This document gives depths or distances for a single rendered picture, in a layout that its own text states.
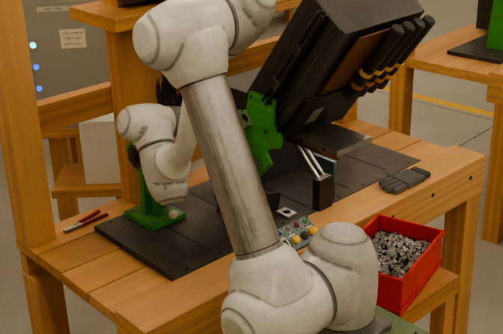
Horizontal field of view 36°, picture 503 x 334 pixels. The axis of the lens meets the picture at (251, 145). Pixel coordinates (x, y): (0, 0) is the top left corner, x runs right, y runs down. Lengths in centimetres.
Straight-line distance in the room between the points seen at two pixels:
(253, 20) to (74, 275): 96
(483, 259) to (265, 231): 254
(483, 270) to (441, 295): 164
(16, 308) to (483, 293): 215
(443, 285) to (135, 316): 88
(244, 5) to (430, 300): 105
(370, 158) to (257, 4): 130
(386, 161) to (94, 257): 111
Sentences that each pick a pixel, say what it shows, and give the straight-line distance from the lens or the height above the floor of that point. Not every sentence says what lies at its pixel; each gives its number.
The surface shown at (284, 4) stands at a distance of 827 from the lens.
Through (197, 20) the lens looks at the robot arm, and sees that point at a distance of 155.
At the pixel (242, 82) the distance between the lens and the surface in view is 256.
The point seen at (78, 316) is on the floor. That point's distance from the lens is 364.
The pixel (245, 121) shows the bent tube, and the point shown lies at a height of 119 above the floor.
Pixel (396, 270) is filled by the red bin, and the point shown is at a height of 88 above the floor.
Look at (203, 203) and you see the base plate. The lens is 250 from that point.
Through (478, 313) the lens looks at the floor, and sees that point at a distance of 363.
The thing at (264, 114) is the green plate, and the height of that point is 122.
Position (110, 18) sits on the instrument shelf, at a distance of 222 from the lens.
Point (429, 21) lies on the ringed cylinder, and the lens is 230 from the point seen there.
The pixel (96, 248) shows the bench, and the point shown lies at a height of 88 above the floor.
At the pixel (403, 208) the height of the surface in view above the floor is 86.
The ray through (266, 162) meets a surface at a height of 109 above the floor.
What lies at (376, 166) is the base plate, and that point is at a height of 90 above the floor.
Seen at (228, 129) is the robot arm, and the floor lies 146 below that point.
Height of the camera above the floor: 204
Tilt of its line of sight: 23 degrees down
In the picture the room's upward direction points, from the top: 2 degrees counter-clockwise
